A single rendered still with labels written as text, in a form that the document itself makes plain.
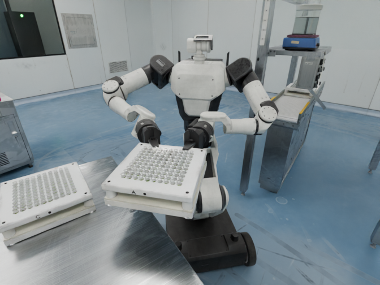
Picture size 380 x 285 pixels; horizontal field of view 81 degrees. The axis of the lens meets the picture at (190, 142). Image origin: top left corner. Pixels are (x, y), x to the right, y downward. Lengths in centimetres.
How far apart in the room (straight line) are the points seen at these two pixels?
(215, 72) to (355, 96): 414
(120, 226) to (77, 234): 13
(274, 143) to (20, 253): 176
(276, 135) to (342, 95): 320
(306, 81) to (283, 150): 62
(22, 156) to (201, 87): 224
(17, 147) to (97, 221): 215
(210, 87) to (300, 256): 129
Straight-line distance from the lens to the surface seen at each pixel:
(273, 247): 182
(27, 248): 83
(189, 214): 59
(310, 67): 167
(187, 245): 149
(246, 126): 97
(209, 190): 117
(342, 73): 501
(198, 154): 72
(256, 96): 107
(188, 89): 112
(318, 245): 196
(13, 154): 289
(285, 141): 198
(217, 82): 110
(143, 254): 69
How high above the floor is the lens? 137
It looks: 27 degrees down
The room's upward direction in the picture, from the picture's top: straight up
